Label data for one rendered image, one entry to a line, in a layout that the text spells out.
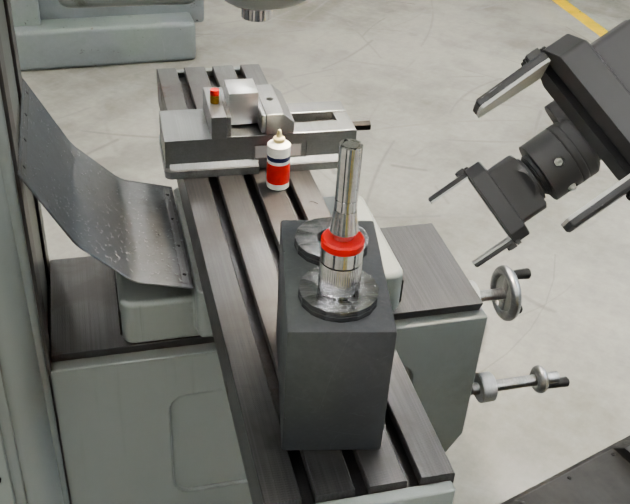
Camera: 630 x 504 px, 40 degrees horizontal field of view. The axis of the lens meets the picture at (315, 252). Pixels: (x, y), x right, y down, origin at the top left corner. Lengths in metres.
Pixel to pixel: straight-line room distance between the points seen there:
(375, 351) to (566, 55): 0.43
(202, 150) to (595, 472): 0.89
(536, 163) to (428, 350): 0.59
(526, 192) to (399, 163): 2.46
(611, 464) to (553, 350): 1.17
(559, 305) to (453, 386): 1.29
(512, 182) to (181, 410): 0.76
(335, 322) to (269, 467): 0.20
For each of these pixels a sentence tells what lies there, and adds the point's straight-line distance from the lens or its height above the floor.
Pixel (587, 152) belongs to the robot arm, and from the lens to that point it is 1.19.
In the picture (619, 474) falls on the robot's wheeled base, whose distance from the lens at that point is 1.66.
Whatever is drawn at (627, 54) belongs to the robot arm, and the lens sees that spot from 0.66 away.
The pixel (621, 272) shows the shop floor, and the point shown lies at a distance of 3.23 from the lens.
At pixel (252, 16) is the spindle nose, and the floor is 1.29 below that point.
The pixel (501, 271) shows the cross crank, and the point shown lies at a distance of 1.83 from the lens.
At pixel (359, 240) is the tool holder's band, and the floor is 1.24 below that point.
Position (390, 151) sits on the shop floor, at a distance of 3.72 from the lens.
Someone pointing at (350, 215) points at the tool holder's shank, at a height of 1.27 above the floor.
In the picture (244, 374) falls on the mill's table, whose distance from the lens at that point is 1.15.
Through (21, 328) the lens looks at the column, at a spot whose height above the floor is 0.87.
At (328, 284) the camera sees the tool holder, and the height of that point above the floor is 1.19.
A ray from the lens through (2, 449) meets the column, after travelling 1.55.
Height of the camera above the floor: 1.76
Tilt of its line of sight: 35 degrees down
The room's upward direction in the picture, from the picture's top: 4 degrees clockwise
